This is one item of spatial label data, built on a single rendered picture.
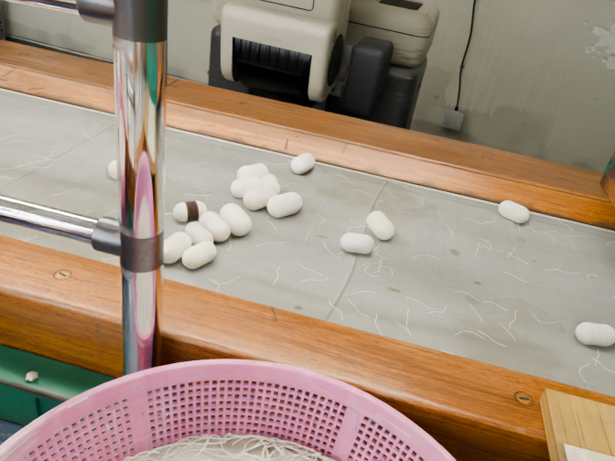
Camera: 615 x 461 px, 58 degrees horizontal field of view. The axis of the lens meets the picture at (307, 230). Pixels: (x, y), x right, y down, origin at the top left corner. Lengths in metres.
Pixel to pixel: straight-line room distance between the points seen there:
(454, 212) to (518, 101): 1.97
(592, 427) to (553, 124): 2.29
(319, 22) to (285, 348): 0.83
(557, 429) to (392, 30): 1.12
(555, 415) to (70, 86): 0.65
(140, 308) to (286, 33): 0.85
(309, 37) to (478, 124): 1.61
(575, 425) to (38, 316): 0.34
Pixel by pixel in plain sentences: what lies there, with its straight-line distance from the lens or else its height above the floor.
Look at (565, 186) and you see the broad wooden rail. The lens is 0.72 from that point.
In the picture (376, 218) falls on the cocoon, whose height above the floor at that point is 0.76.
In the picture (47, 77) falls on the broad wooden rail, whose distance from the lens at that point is 0.80.
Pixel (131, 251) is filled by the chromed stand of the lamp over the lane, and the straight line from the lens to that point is 0.30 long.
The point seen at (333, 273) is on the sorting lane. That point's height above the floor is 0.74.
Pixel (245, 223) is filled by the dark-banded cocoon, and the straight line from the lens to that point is 0.49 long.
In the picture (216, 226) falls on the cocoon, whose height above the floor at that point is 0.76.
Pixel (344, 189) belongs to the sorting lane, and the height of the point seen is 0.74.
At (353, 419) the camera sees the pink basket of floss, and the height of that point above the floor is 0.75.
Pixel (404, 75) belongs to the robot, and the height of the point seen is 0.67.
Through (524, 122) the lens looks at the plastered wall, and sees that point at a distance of 2.61.
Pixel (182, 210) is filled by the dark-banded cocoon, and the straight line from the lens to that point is 0.51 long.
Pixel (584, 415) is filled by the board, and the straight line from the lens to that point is 0.38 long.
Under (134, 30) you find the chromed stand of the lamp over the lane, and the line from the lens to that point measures 0.25.
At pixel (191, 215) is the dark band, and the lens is 0.51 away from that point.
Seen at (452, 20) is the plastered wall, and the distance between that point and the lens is 2.52.
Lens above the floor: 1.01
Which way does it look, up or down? 31 degrees down
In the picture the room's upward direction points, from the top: 10 degrees clockwise
